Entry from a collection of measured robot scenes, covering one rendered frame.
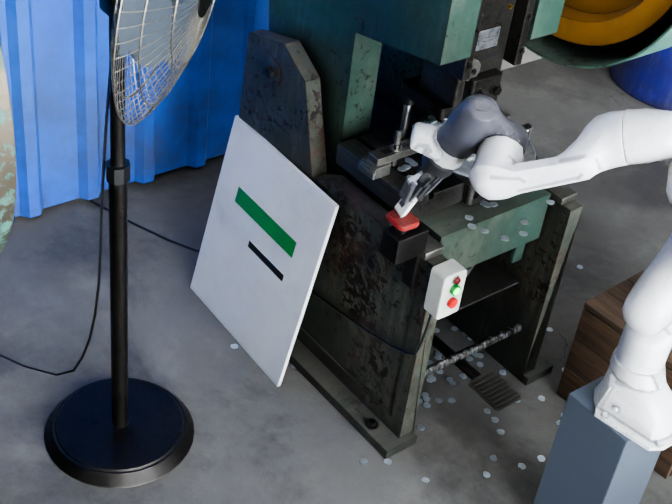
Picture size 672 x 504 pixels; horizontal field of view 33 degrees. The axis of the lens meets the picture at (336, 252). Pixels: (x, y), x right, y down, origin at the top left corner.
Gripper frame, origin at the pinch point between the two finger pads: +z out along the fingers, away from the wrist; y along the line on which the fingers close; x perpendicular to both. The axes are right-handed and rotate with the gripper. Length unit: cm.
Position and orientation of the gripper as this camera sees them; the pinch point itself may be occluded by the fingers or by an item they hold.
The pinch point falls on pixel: (405, 204)
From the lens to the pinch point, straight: 258.7
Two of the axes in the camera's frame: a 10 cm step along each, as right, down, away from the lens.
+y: 7.8, -3.0, 5.4
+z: -3.6, 4.9, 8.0
